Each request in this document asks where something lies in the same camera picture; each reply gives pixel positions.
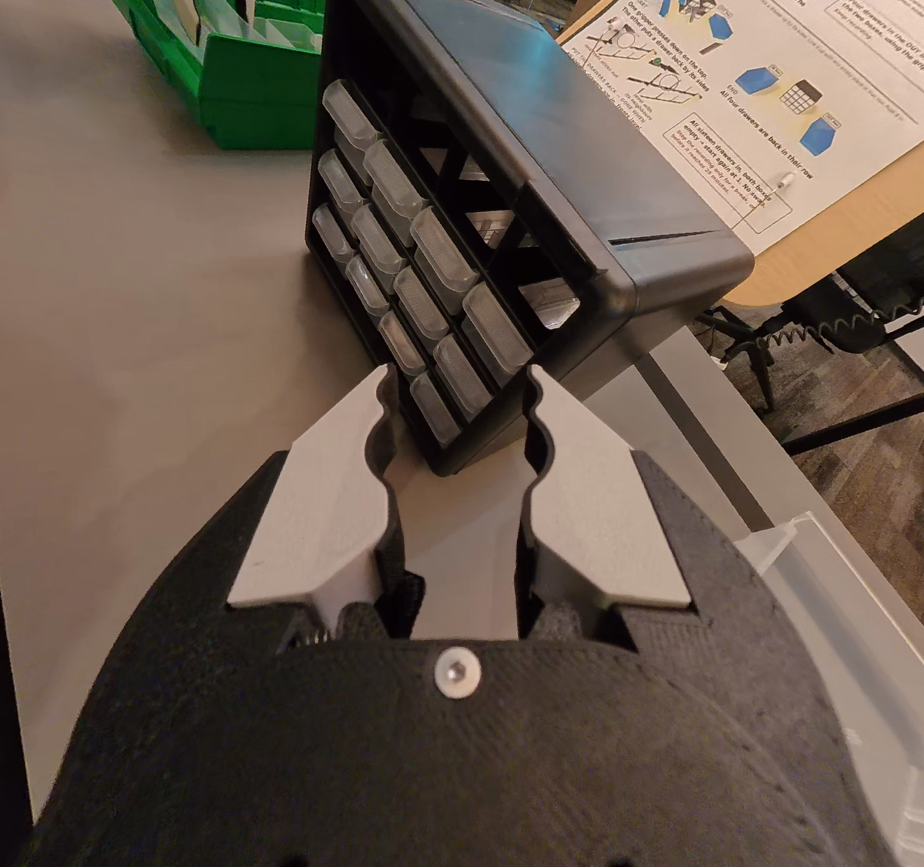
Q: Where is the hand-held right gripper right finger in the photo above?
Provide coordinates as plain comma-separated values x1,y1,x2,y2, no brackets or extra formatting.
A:
514,363,694,640

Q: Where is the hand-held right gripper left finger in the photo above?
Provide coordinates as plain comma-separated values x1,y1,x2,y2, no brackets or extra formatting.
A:
226,363,425,640

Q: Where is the green plastic bin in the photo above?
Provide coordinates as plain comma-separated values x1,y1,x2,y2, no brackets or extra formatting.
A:
101,0,333,152

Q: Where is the large clear plastic bin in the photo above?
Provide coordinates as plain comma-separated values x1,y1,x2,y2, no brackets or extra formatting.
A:
732,512,924,867

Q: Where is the black drawer cabinet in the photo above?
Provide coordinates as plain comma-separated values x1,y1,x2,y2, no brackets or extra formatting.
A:
305,0,755,478

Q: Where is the array of clear cabinet drawers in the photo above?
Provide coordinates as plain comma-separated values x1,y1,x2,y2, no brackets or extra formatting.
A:
312,80,539,449

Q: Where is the instruction sheet on wooden stand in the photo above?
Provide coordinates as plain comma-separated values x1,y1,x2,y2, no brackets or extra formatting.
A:
556,0,924,334

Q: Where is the printed instruction sheet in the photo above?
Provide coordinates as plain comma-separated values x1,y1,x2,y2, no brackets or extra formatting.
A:
570,0,924,254

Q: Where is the black coiled cable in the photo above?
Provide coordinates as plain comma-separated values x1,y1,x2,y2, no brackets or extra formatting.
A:
744,300,914,359

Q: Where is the wire page holder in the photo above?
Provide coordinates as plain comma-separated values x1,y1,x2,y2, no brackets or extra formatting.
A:
736,171,799,227
588,15,638,68

